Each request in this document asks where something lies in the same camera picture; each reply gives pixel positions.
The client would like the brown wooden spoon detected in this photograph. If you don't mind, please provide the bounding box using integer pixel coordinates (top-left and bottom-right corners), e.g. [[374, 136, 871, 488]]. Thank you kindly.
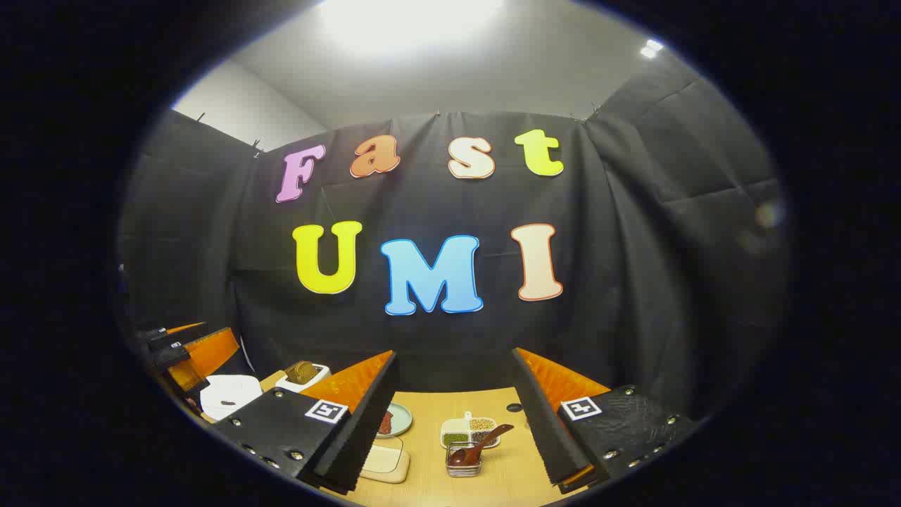
[[448, 424, 515, 467]]

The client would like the clear chopstick holder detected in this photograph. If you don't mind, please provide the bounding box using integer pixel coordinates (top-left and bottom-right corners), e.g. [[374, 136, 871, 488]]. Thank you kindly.
[[446, 442, 482, 477]]

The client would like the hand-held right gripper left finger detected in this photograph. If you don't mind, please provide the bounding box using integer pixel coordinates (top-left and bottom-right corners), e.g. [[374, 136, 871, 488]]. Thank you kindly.
[[211, 350, 401, 495]]

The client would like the white divided bean dish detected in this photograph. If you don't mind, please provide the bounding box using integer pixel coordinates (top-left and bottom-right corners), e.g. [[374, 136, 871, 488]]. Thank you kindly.
[[441, 412, 500, 449]]

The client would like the white rice cooker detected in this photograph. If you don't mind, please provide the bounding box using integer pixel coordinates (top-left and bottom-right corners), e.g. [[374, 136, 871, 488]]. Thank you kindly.
[[199, 375, 263, 421]]

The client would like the large ceiling light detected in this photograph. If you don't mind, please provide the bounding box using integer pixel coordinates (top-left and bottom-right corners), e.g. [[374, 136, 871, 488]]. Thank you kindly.
[[320, 0, 504, 57]]

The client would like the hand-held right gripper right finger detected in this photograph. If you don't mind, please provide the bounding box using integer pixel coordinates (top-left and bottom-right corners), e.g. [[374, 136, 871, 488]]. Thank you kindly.
[[510, 346, 705, 494]]

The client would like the white toaster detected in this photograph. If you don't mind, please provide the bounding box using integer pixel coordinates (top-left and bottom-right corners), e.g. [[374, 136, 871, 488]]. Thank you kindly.
[[275, 361, 332, 393]]

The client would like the cream rectangular tray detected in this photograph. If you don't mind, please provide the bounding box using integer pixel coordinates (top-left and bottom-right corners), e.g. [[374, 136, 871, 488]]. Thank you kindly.
[[359, 437, 410, 484]]

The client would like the pale green plate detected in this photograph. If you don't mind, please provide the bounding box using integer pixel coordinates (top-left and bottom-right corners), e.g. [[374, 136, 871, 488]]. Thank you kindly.
[[377, 403, 413, 439]]

